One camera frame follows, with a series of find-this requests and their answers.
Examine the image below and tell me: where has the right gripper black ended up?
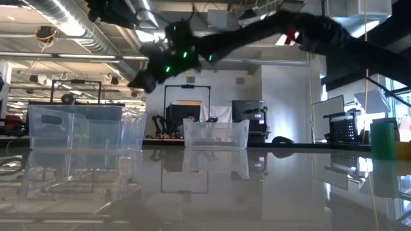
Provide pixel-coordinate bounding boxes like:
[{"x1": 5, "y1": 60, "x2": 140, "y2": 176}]
[{"x1": 128, "y1": 19, "x2": 213, "y2": 94}]

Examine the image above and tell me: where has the clear plastic bin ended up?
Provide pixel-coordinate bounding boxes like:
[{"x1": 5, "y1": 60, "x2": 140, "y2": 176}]
[
  {"x1": 182, "y1": 118, "x2": 250, "y2": 150},
  {"x1": 72, "y1": 112, "x2": 144, "y2": 150},
  {"x1": 27, "y1": 104, "x2": 148, "y2": 152}
]

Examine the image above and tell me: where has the green wooden cylinder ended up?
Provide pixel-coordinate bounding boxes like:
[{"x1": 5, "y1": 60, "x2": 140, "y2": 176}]
[{"x1": 370, "y1": 122, "x2": 396, "y2": 160}]

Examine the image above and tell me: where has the yellow wooden cylinder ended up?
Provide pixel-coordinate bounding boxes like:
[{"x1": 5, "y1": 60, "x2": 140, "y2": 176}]
[{"x1": 394, "y1": 141, "x2": 411, "y2": 160}]

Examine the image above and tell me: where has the black curtain panel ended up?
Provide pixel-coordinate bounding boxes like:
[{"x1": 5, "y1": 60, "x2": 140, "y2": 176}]
[{"x1": 166, "y1": 104, "x2": 202, "y2": 137}]

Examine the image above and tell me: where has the ceiling light strip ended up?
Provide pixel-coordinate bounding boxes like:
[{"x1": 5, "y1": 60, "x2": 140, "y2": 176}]
[{"x1": 134, "y1": 29, "x2": 170, "y2": 43}]

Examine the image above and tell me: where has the white cloth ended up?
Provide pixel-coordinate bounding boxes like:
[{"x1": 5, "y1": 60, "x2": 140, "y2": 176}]
[{"x1": 199, "y1": 105, "x2": 232, "y2": 123}]

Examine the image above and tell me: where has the grey junction box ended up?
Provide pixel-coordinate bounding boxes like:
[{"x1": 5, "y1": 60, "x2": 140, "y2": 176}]
[{"x1": 207, "y1": 9, "x2": 229, "y2": 31}]

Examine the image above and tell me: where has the black equipment cabinet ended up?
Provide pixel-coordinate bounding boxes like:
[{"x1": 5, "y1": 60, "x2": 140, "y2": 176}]
[{"x1": 231, "y1": 99, "x2": 270, "y2": 144}]

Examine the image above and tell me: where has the grey ceiling pipe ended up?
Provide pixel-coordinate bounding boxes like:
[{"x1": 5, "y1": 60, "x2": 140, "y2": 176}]
[{"x1": 0, "y1": 51, "x2": 311, "y2": 67}]

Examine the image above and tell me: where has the red toolbox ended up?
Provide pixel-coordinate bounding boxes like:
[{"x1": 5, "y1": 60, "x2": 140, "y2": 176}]
[{"x1": 3, "y1": 114, "x2": 24, "y2": 133}]

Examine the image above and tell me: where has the whiteboard on stand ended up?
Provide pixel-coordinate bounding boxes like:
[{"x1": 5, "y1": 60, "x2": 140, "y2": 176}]
[{"x1": 313, "y1": 95, "x2": 345, "y2": 141}]

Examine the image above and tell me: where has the black perforated cart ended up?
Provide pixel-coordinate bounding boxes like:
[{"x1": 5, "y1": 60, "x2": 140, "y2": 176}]
[{"x1": 322, "y1": 110, "x2": 363, "y2": 144}]

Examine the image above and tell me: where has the white angled panel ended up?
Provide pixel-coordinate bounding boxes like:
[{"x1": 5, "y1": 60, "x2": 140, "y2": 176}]
[{"x1": 354, "y1": 89, "x2": 392, "y2": 114}]

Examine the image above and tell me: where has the cardboard box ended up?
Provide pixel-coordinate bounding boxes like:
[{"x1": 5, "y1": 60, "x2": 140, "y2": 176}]
[{"x1": 372, "y1": 117, "x2": 401, "y2": 142}]

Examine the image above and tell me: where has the black gantry frame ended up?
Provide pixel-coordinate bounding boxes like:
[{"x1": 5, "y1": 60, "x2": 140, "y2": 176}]
[
  {"x1": 163, "y1": 84, "x2": 212, "y2": 142},
  {"x1": 49, "y1": 78, "x2": 103, "y2": 104}
]

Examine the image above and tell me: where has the yellow cable reel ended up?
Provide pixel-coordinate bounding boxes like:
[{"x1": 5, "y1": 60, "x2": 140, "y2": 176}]
[{"x1": 35, "y1": 25, "x2": 58, "y2": 44}]

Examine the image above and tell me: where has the yellow hanging rope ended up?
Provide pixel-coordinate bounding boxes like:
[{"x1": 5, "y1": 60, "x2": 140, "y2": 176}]
[{"x1": 362, "y1": 0, "x2": 370, "y2": 144}]

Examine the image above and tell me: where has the white air duct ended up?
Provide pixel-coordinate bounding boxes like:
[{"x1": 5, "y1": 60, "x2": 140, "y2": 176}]
[{"x1": 324, "y1": 0, "x2": 393, "y2": 39}]

